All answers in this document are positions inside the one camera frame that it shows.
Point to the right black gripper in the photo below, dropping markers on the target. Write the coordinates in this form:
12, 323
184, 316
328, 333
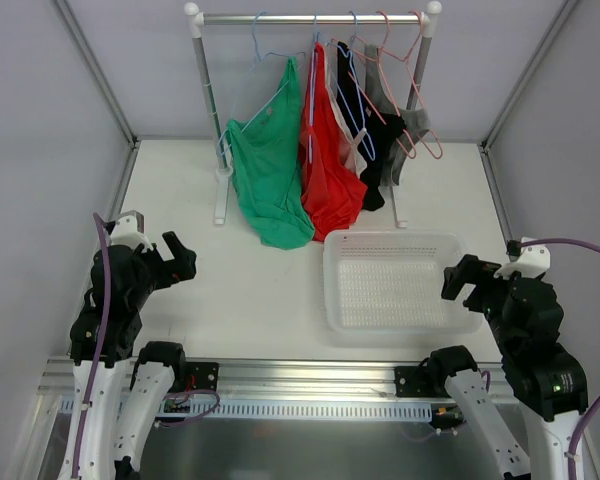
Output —
478, 279

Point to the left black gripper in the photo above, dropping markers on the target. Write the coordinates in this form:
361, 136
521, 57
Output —
159, 265

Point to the green tank top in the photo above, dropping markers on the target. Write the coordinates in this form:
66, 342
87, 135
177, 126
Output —
267, 174

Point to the red tank top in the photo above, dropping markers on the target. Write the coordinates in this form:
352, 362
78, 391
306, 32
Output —
332, 196

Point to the white tank top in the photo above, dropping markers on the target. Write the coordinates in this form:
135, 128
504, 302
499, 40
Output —
349, 155

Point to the blue hanger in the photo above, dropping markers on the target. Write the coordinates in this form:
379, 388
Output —
311, 88
257, 60
349, 97

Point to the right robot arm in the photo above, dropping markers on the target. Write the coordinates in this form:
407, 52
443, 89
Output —
524, 316

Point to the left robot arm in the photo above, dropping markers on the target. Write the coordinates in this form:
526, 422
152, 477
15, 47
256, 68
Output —
117, 393

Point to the black tank top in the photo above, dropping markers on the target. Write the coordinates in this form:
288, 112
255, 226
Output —
382, 132

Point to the grey tank top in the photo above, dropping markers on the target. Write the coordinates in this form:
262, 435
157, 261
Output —
416, 122

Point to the white plastic basket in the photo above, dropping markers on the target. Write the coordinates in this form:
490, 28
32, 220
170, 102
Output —
381, 284

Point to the white clothes rack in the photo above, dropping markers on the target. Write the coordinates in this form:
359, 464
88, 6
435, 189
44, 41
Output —
196, 19

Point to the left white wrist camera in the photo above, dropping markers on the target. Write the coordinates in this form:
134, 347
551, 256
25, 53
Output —
128, 230

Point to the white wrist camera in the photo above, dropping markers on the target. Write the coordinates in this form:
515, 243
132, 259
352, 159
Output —
529, 257
128, 230

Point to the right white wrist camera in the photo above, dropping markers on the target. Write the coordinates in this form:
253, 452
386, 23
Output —
529, 257

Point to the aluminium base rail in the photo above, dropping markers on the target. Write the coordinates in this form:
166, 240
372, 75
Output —
289, 380

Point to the white slotted cable duct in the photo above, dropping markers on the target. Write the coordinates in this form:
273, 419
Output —
391, 411

